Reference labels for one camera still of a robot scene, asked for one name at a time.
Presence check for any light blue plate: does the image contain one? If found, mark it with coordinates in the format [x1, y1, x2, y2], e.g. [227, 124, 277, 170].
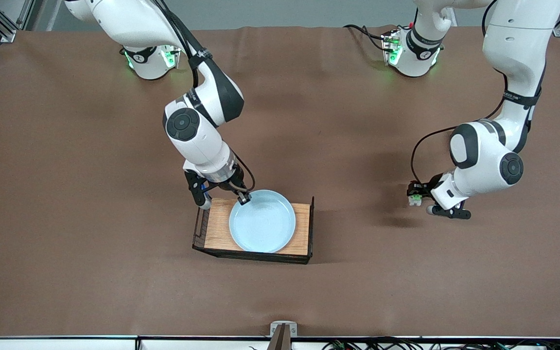
[229, 190, 297, 253]

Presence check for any brown table cover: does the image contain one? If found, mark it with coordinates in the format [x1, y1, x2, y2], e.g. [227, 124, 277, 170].
[0, 25, 560, 338]

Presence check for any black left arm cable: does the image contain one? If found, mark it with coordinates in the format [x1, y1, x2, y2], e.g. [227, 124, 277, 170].
[343, 0, 543, 188]

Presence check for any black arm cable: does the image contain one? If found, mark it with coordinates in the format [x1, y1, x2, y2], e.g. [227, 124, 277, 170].
[151, 0, 257, 191]
[343, 0, 543, 188]

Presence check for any black wire basket wooden base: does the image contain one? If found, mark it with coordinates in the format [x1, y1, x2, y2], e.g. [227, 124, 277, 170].
[192, 196, 315, 264]

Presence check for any black cable bundle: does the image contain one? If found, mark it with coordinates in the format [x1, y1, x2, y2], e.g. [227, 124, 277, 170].
[319, 337, 560, 350]

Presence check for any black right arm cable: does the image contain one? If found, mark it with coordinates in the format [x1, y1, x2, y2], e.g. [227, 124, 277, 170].
[151, 0, 257, 191]

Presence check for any white table edge rail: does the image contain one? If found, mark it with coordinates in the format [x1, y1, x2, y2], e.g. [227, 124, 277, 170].
[0, 335, 560, 350]

